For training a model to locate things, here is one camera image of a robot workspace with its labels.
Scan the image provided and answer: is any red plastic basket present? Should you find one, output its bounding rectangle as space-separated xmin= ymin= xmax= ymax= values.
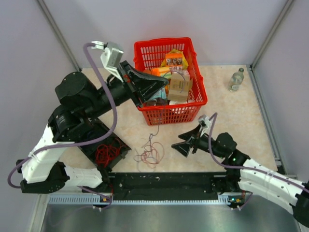
xmin=134 ymin=37 xmax=208 ymax=125

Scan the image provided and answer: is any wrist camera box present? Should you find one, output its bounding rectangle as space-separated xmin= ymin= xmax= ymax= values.
xmin=92 ymin=41 xmax=124 ymax=82
xmin=198 ymin=115 xmax=212 ymax=137

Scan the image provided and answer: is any black divided tray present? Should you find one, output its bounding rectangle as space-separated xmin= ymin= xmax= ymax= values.
xmin=79 ymin=118 xmax=131 ymax=172

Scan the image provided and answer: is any striped sponge pack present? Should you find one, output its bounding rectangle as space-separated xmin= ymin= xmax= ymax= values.
xmin=143 ymin=67 xmax=171 ymax=79

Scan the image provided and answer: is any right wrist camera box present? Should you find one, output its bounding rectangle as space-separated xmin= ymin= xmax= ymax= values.
xmin=198 ymin=115 xmax=212 ymax=137

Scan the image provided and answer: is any orange snack box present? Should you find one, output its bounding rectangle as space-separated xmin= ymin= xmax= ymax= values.
xmin=165 ymin=53 xmax=183 ymax=66

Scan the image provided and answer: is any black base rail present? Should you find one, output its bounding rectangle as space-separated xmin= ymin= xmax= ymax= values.
xmin=95 ymin=172 xmax=242 ymax=201

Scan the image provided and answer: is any brown cardboard box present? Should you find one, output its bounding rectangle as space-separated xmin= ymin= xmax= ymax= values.
xmin=168 ymin=72 xmax=192 ymax=102

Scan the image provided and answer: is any yellow bag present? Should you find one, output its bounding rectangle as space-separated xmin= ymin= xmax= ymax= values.
xmin=160 ymin=49 xmax=189 ymax=69

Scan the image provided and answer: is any pink white packet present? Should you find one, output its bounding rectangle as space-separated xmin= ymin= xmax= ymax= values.
xmin=169 ymin=66 xmax=190 ymax=77

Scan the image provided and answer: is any clear glass bottle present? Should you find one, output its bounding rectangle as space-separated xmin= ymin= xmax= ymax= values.
xmin=228 ymin=68 xmax=244 ymax=92

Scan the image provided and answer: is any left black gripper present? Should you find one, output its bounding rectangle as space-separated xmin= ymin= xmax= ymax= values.
xmin=84 ymin=61 xmax=169 ymax=120

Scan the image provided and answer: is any red blue wire bundle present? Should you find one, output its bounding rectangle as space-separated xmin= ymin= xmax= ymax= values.
xmin=133 ymin=141 xmax=165 ymax=172

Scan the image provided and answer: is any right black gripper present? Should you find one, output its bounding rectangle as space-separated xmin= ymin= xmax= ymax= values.
xmin=171 ymin=124 xmax=225 ymax=159

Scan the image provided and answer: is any brown wrapped package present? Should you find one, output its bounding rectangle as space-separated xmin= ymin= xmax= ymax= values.
xmin=143 ymin=98 xmax=168 ymax=107

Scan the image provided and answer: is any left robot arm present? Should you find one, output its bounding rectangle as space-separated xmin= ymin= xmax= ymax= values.
xmin=16 ymin=61 xmax=168 ymax=194

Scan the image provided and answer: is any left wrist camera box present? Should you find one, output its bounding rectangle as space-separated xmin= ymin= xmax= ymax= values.
xmin=92 ymin=41 xmax=124 ymax=82

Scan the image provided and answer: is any teal tissue box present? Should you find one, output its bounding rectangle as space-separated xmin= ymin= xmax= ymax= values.
xmin=154 ymin=88 xmax=167 ymax=99

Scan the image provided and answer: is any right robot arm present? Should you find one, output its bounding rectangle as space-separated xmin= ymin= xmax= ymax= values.
xmin=171 ymin=126 xmax=309 ymax=227

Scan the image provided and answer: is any white plastic bag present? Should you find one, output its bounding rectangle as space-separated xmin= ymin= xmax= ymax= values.
xmin=169 ymin=100 xmax=194 ymax=115

